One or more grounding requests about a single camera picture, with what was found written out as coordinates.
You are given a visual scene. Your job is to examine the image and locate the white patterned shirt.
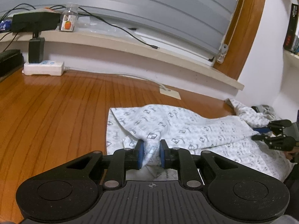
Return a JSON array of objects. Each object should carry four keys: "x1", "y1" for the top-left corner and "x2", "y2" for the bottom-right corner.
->
[{"x1": 106, "y1": 98, "x2": 296, "y2": 182}]

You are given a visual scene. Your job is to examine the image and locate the white blind cord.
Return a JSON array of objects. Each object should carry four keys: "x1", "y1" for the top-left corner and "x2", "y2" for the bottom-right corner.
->
[{"x1": 224, "y1": 0, "x2": 244, "y2": 49}]

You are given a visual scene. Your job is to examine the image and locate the grey window blind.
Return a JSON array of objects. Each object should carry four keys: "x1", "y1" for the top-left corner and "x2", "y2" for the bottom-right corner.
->
[{"x1": 0, "y1": 0, "x2": 244, "y2": 61}]

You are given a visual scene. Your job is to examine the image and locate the grey printed sweatshirt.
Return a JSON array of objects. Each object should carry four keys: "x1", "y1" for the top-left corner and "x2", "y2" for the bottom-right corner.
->
[{"x1": 251, "y1": 105, "x2": 276, "y2": 120}]

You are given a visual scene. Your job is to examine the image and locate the black charging cable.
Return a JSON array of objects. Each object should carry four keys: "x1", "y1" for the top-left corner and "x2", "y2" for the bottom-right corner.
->
[{"x1": 78, "y1": 7, "x2": 161, "y2": 50}]

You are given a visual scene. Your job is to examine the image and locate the blue packet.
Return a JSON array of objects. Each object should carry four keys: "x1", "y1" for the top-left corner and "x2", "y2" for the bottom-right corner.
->
[{"x1": 0, "y1": 20, "x2": 13, "y2": 32}]

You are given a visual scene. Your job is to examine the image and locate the thin black cable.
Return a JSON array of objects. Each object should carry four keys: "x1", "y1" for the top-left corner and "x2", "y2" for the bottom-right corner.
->
[{"x1": 0, "y1": 3, "x2": 66, "y2": 52}]

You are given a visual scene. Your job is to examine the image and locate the clear plastic bag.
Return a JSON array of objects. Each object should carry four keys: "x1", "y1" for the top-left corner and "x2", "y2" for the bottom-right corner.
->
[{"x1": 76, "y1": 14, "x2": 141, "y2": 36}]

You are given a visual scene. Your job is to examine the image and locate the wooden window frame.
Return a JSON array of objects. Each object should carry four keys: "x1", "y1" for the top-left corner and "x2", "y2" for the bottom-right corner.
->
[{"x1": 214, "y1": 0, "x2": 269, "y2": 81}]

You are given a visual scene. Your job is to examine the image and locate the clear blind cord pull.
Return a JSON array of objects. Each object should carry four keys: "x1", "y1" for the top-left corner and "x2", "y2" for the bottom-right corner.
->
[{"x1": 216, "y1": 43, "x2": 228, "y2": 64}]

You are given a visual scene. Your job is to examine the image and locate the plastic bottle orange label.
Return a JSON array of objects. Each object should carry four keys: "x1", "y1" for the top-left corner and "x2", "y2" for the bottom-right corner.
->
[{"x1": 60, "y1": 3, "x2": 79, "y2": 32}]

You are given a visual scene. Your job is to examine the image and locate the white wall shelf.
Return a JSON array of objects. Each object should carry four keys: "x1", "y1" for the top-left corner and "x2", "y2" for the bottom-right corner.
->
[{"x1": 282, "y1": 49, "x2": 299, "y2": 66}]

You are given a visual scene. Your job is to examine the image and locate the white power strip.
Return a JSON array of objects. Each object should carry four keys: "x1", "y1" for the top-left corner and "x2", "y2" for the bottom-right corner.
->
[{"x1": 23, "y1": 60, "x2": 65, "y2": 76}]

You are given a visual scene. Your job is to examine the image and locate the black device on stand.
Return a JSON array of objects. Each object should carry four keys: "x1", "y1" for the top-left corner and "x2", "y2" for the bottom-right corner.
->
[{"x1": 12, "y1": 11, "x2": 61, "y2": 39}]

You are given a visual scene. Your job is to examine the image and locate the row of books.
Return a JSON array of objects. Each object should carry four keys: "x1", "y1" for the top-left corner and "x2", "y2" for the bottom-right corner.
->
[{"x1": 293, "y1": 23, "x2": 299, "y2": 56}]

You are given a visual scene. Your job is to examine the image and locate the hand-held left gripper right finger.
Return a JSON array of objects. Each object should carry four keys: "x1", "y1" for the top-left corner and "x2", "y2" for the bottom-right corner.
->
[{"x1": 159, "y1": 139, "x2": 239, "y2": 189}]

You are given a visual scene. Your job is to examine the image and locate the white orange object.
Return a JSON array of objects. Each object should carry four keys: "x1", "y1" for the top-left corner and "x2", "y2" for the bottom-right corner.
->
[{"x1": 23, "y1": 7, "x2": 58, "y2": 14}]

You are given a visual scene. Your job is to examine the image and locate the person's right hand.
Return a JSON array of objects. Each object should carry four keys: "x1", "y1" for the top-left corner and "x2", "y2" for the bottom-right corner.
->
[{"x1": 283, "y1": 146, "x2": 299, "y2": 163}]

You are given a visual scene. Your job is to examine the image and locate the black flat device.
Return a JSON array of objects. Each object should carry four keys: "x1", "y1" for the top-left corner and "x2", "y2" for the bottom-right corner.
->
[{"x1": 0, "y1": 49, "x2": 24, "y2": 78}]

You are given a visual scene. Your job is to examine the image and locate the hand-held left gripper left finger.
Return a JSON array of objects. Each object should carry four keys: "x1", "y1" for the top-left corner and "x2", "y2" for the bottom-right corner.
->
[{"x1": 67, "y1": 139, "x2": 144, "y2": 189}]

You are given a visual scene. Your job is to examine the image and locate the black power adapter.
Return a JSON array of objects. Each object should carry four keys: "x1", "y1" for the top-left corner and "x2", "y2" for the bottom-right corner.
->
[{"x1": 28, "y1": 37, "x2": 45, "y2": 64}]

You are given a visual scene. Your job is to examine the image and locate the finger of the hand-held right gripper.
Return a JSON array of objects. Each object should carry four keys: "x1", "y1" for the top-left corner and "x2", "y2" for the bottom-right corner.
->
[
  {"x1": 252, "y1": 119, "x2": 293, "y2": 134},
  {"x1": 251, "y1": 133, "x2": 297, "y2": 150}
]

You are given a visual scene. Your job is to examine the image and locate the beige cable outlet plate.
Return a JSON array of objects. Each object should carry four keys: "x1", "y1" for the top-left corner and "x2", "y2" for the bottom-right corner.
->
[{"x1": 159, "y1": 86, "x2": 182, "y2": 100}]

